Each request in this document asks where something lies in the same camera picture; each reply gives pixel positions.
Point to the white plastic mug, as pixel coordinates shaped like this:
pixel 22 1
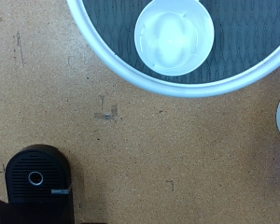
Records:
pixel 174 40

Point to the black Keurig coffee machine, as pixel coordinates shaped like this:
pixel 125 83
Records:
pixel 37 189

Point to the white two-tier turntable stand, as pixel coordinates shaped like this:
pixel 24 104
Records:
pixel 177 90

